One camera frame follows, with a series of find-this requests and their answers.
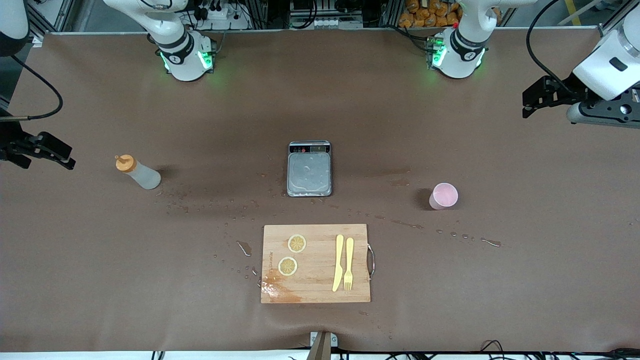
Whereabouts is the clear squeeze bottle orange cap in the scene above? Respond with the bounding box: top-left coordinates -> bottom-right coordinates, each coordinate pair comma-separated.
115,154 -> 162,191

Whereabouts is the pink plastic cup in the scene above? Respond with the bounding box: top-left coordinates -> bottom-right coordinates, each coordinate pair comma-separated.
429,183 -> 459,211

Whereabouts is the brown table cover mat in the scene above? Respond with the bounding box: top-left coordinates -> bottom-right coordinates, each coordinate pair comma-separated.
0,27 -> 640,353

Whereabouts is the orange snack bag pile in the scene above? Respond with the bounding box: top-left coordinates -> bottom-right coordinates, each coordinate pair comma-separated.
398,0 -> 502,28

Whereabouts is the long white socket strip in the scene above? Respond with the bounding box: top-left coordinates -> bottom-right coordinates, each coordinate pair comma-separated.
295,17 -> 363,29

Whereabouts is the grey digital kitchen scale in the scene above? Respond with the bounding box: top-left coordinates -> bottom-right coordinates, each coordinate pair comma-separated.
287,140 -> 333,198

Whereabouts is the yellow plastic fork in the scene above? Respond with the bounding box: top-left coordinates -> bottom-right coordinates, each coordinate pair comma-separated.
343,237 -> 355,292

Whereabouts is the yellow plastic knife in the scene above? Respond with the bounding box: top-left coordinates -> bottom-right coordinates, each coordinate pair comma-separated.
332,234 -> 345,293

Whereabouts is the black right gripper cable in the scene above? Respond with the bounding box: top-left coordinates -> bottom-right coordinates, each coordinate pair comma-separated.
0,54 -> 64,122

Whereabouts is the black floor cable bundle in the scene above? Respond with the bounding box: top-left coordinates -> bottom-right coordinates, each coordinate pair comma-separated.
480,340 -> 640,360

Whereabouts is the wooden cutting board metal handle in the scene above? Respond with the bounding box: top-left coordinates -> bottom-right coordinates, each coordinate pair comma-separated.
260,224 -> 375,304

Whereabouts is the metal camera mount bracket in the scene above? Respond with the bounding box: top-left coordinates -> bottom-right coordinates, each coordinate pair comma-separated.
310,331 -> 338,360

